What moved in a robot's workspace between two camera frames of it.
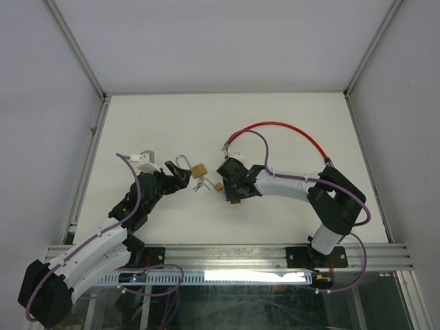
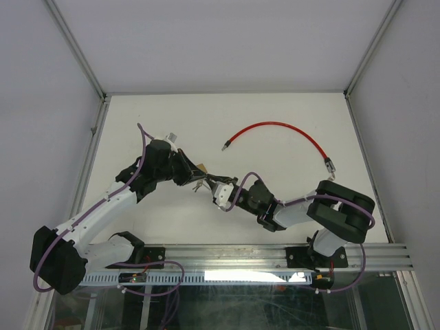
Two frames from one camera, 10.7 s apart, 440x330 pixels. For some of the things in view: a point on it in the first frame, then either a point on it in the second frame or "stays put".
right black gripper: [231, 194] to [223, 179]
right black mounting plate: [309, 257] stays put
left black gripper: [172, 182] to [185, 177]
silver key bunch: [199, 185] stays put
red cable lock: [226, 146] stays put
